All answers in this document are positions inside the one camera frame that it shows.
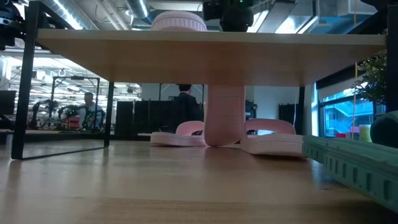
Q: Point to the black background monitor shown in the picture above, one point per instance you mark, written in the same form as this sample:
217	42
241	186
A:
7	102

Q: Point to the black background rig frame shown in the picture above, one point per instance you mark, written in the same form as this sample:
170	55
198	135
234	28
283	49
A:
77	77

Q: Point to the pink rubber slide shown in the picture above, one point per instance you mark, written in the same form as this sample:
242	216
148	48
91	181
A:
174	139
224	115
178	21
270	146

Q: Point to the black background machine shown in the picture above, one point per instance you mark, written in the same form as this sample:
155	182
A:
251	109

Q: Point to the small pink item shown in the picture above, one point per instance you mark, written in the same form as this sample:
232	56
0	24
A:
354	132

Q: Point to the small red item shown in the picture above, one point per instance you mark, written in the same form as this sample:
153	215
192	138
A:
340	136

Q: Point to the silver round duct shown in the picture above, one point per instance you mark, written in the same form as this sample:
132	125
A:
138	7

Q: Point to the green potted plant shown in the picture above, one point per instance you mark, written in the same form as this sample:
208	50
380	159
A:
374	77

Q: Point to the red background box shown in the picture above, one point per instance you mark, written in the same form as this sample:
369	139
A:
73	123

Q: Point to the wooden shelf black metal frame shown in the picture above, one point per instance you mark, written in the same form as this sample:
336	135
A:
155	59

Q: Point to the black partition panel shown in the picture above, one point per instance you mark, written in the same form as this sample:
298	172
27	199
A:
152	113

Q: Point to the black curtain panel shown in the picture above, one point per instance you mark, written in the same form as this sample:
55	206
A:
286	113

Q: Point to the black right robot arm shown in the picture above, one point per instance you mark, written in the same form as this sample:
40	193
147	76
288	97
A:
211	9

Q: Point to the person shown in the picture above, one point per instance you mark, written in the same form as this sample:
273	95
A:
186	109
88	98

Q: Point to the green rubber slide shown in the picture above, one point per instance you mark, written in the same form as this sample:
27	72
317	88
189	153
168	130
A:
357	179
312	148

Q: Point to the yellow-green container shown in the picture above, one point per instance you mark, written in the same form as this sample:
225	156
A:
365	133

